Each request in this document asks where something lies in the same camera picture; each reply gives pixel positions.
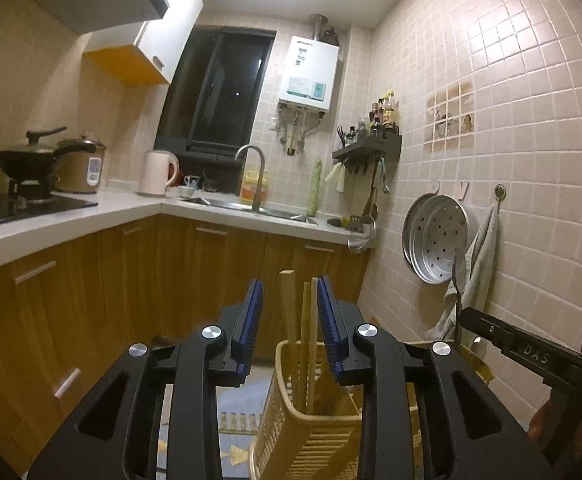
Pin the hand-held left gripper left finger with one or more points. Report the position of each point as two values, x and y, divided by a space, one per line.
246 330

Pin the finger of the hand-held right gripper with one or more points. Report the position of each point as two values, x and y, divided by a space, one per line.
511 342

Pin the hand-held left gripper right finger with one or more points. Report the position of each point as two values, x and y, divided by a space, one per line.
332 330

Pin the metal spoon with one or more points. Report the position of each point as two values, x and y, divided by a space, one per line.
456 290

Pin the yellow slotted utensil basket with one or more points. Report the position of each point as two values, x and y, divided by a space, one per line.
311 440

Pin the blue patterned tablecloth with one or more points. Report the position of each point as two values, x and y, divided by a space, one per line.
236 410

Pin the grey hanging towel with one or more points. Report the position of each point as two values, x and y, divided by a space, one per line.
481 260

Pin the clear glass bowl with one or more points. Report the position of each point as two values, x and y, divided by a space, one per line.
361 237

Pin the steel sink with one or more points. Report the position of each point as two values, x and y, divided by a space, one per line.
251 207

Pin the round metal steamer tray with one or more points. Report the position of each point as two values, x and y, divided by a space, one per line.
438 240

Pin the hanging wooden spatula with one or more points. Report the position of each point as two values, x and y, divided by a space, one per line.
371 200

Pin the yellow detergent bottle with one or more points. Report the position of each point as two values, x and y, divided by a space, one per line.
252 190

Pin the curved metal faucet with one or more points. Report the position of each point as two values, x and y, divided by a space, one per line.
260 180

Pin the small white cup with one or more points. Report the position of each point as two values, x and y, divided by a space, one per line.
186 190

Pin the white hanging cloth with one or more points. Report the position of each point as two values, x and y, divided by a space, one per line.
336 177

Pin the wooden base cabinets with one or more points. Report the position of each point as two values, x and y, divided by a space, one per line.
96 300

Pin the white electric kettle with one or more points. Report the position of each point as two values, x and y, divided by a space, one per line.
155 175

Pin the white kitchen countertop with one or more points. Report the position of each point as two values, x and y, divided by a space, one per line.
71 230

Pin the water heater pipes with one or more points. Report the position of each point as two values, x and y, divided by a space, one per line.
296 130

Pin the row of condiment bottles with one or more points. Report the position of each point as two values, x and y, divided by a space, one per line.
383 115

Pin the brown rice cooker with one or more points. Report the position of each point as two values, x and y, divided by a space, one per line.
83 167

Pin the decorative picture tiles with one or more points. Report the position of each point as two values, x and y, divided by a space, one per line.
448 117

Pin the dark kitchen window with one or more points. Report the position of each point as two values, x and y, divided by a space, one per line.
216 90

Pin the black gas stove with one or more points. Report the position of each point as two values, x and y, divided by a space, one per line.
26 207

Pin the white water heater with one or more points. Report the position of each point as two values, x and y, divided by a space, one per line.
308 75

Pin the black wok with lid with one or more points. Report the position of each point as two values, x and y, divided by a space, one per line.
26 160

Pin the metal flue pipe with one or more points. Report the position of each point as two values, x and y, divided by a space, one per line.
318 27

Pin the round metal wall hook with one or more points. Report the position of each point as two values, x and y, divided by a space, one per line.
499 191

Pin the dark wall spice rack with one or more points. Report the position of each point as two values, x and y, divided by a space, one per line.
371 147

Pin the white wall cabinet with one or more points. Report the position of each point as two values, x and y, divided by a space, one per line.
171 20

